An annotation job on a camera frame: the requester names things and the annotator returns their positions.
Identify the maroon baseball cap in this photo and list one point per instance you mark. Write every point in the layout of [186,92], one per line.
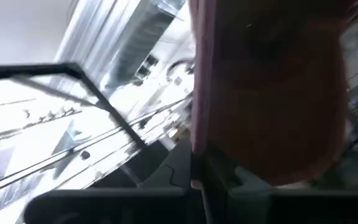
[275,109]

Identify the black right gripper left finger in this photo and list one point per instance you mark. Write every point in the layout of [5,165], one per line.
[172,199]

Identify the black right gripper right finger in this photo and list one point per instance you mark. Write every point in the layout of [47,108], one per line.
[228,199]

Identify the black gantry frame bar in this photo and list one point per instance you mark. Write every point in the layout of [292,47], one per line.
[26,68]

